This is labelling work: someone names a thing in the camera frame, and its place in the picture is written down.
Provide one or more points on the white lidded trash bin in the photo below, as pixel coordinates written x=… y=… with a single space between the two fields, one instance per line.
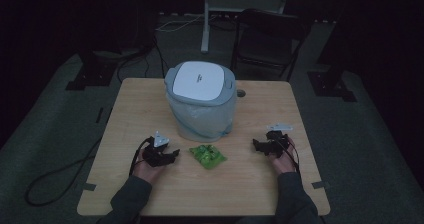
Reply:
x=201 y=99

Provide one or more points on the person's left hand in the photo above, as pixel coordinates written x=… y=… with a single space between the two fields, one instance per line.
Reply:
x=148 y=170

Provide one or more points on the white metal stand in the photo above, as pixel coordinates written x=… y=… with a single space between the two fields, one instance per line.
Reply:
x=233 y=4

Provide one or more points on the green snack packet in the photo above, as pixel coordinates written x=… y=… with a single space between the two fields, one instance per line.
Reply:
x=208 y=155

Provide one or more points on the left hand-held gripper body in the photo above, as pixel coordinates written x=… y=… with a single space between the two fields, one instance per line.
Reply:
x=156 y=150

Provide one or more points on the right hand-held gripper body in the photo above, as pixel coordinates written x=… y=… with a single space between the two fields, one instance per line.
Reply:
x=278 y=138

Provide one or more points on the black stand base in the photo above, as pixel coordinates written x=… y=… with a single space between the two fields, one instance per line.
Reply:
x=331 y=84
x=91 y=74

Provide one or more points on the black folding chair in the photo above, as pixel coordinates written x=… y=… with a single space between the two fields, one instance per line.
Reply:
x=266 y=42

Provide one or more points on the person's right hand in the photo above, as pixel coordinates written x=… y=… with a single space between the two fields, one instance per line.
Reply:
x=285 y=160

